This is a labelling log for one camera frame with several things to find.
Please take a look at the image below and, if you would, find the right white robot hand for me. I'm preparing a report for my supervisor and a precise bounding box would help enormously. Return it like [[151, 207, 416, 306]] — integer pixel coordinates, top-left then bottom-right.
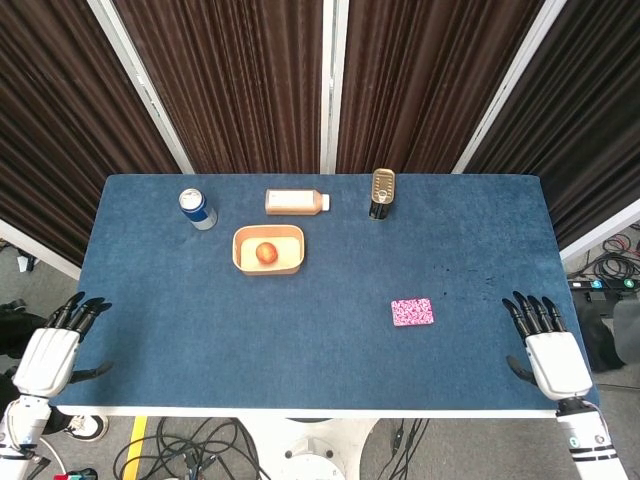
[[501, 290, 595, 401]]

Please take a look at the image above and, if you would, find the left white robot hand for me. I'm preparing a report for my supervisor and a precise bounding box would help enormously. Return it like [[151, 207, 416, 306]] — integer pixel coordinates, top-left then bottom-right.
[[12, 291, 114, 399]]

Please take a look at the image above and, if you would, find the red white patterned tile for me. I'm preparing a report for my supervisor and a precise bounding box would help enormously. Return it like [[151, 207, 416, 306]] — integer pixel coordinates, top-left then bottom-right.
[[390, 298, 435, 328]]

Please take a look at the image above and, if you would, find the black shoe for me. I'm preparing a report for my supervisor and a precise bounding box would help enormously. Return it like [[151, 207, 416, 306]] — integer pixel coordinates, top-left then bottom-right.
[[579, 307, 626, 372]]

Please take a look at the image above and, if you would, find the black trouser leg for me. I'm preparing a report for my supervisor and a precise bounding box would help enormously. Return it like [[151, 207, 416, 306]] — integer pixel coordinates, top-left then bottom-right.
[[42, 405, 76, 436]]

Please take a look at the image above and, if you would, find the grey trouser leg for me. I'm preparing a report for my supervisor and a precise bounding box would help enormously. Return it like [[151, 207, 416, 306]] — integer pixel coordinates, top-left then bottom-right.
[[611, 298, 640, 354]]

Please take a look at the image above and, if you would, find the white and black sneaker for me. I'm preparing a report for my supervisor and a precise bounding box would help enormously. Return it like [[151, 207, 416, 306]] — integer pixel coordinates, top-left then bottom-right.
[[63, 413, 109, 443]]

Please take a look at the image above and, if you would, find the blue and silver drink can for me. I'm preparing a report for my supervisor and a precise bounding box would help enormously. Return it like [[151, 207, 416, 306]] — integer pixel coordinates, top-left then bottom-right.
[[178, 188, 219, 232]]

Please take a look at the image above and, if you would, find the kraft paper food bowl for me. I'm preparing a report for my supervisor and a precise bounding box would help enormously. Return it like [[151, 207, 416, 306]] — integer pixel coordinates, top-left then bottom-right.
[[231, 224, 306, 277]]

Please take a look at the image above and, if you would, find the brown curtain divider panel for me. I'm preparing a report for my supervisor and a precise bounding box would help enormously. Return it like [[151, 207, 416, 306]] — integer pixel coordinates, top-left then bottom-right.
[[452, 0, 640, 264], [112, 0, 335, 175], [333, 0, 546, 175], [0, 0, 195, 280]]

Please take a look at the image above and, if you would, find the black tin can gold lid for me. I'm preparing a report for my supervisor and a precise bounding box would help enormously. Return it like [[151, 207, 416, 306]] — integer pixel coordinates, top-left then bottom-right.
[[368, 167, 397, 222]]

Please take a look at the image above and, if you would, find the blue felt table cover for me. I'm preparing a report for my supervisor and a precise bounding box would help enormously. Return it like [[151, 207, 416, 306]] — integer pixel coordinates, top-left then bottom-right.
[[49, 173, 601, 412]]

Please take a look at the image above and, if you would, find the white table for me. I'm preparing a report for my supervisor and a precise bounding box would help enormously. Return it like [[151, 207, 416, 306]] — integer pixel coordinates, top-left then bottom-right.
[[54, 404, 587, 420]]

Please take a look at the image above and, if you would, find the brown juice bottle white cap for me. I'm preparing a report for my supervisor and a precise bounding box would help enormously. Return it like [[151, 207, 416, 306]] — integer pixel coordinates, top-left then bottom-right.
[[264, 188, 331, 217]]

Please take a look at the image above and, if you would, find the coiled black floor cable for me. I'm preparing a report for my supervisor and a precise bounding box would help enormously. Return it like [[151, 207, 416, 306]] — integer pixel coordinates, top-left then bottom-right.
[[592, 251, 639, 281]]

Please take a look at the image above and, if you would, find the black cable with inline box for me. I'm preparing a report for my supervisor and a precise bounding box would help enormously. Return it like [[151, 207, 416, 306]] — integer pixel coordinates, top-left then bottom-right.
[[384, 418, 431, 480]]

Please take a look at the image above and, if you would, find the black floor cable tangle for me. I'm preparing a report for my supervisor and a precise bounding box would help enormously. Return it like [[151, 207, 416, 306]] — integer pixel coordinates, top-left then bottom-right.
[[112, 417, 264, 480]]

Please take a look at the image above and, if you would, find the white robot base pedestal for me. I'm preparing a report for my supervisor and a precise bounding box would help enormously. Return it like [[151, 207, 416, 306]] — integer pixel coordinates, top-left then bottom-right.
[[234, 417, 386, 480]]

